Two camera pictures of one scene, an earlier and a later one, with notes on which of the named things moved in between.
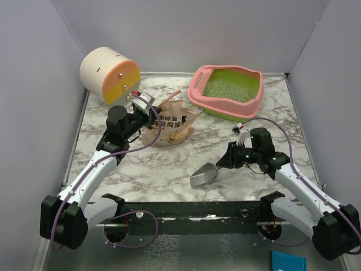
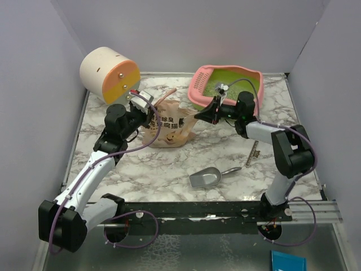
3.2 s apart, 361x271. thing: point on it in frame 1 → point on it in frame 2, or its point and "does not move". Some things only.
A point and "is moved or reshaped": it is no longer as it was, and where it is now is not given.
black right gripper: x=230 y=158 → x=210 y=113
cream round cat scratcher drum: x=109 y=75 does not move
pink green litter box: x=230 y=92 does not move
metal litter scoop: x=207 y=174 is moved or reshaped
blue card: x=281 y=261 does not move
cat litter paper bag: x=176 y=120 does not move
